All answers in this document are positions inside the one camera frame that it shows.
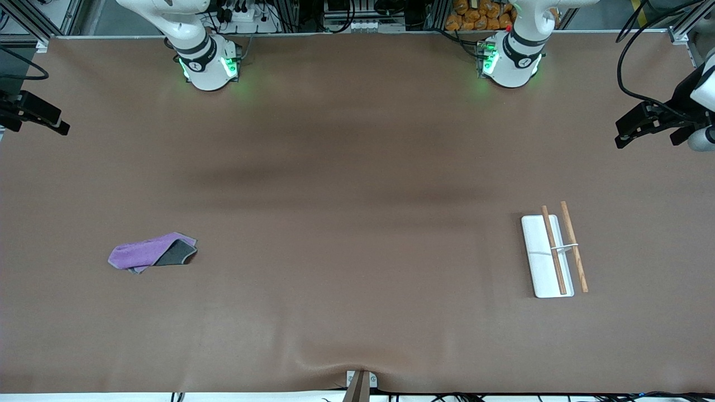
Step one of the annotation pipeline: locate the purple and grey towel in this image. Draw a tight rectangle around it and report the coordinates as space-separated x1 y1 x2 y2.
108 232 198 275

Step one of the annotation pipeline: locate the white power strip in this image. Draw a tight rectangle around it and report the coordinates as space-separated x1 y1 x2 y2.
221 0 280 34

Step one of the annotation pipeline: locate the brown table cover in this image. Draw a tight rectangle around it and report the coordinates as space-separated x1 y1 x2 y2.
0 31 715 394

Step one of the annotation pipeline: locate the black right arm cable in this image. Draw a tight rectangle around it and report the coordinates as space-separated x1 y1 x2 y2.
0 47 50 80

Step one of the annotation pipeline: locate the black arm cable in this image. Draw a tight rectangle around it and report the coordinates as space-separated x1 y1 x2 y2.
0 47 50 80
616 0 715 121

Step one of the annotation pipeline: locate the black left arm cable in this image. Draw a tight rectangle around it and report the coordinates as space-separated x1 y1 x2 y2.
616 0 715 121

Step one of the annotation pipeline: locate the aluminium frame post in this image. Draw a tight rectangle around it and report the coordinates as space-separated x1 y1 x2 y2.
0 0 84 54
668 0 715 62

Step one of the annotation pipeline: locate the grey metal camera bracket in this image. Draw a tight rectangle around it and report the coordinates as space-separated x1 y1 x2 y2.
345 370 378 402

